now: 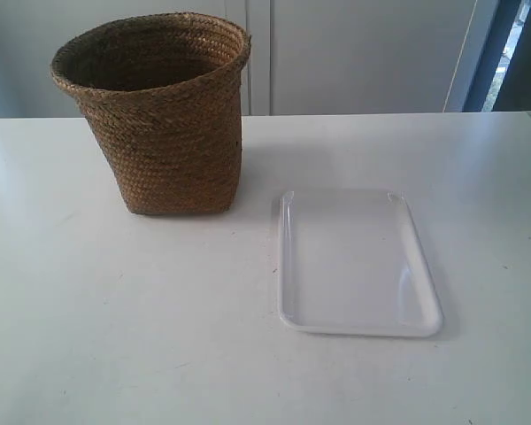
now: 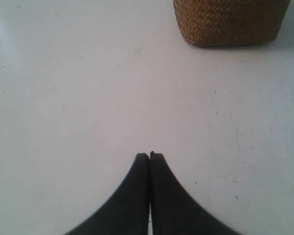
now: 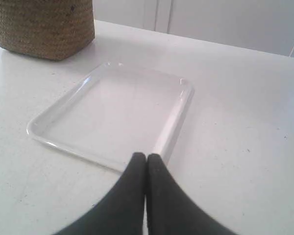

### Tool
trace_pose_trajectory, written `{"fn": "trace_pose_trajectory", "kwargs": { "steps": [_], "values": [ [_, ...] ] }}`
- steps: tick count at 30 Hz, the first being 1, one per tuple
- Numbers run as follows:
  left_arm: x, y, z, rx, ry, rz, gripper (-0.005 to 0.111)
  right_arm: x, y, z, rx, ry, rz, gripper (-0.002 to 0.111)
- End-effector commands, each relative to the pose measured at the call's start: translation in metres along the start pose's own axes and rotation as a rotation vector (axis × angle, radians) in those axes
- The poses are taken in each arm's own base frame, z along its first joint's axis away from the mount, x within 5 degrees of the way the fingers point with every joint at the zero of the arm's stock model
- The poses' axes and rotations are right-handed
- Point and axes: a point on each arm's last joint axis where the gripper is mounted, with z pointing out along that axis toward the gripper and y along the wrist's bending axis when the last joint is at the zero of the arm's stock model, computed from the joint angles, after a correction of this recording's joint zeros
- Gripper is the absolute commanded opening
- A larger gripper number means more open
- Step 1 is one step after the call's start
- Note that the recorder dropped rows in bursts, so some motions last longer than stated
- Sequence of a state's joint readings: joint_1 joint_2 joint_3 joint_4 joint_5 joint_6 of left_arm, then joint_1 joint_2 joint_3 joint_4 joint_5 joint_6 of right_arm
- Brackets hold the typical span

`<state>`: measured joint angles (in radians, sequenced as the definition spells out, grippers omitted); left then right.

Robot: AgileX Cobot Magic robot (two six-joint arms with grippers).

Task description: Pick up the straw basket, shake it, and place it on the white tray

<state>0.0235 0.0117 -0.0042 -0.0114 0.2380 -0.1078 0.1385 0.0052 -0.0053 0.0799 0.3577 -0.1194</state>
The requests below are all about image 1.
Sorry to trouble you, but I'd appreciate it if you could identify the brown woven wicker basket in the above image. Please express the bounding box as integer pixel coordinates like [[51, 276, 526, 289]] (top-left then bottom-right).
[[50, 12, 251, 215]]

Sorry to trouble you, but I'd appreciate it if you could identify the white rectangular plastic tray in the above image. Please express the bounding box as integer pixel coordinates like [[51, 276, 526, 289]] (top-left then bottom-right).
[[278, 189, 443, 338]]

